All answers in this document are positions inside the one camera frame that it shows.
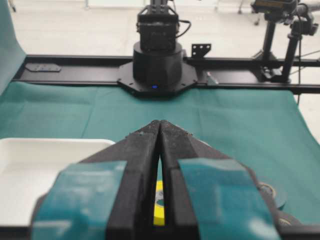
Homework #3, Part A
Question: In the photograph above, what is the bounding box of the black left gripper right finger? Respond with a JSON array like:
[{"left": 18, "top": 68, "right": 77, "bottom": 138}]
[{"left": 159, "top": 120, "right": 281, "bottom": 240}]

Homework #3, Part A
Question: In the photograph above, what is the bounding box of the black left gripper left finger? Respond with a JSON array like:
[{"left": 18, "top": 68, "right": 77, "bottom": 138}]
[{"left": 31, "top": 120, "right": 160, "bottom": 240}]

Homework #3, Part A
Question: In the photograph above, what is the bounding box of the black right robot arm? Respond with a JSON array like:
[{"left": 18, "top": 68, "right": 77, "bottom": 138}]
[{"left": 117, "top": 0, "right": 198, "bottom": 97}]

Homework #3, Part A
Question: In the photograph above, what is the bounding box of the yellow tape roll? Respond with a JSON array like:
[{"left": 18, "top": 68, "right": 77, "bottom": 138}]
[{"left": 153, "top": 180, "right": 165, "bottom": 226}]

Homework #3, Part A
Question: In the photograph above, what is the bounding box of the green tape roll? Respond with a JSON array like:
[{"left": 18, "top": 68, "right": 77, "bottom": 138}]
[{"left": 258, "top": 176, "right": 288, "bottom": 210}]

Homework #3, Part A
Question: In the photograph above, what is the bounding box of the white plastic case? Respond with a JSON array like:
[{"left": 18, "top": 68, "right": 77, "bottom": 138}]
[{"left": 0, "top": 137, "right": 114, "bottom": 227}]

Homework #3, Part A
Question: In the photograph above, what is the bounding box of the black tripod pole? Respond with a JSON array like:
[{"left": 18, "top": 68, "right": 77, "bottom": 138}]
[{"left": 281, "top": 2, "right": 320, "bottom": 83}]

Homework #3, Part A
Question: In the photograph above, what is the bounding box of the black aluminium rail frame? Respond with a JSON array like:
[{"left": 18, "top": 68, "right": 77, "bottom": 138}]
[{"left": 14, "top": 44, "right": 320, "bottom": 96}]

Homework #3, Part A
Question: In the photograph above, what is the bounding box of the black camera stand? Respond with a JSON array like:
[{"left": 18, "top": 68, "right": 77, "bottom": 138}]
[{"left": 251, "top": 0, "right": 298, "bottom": 83}]

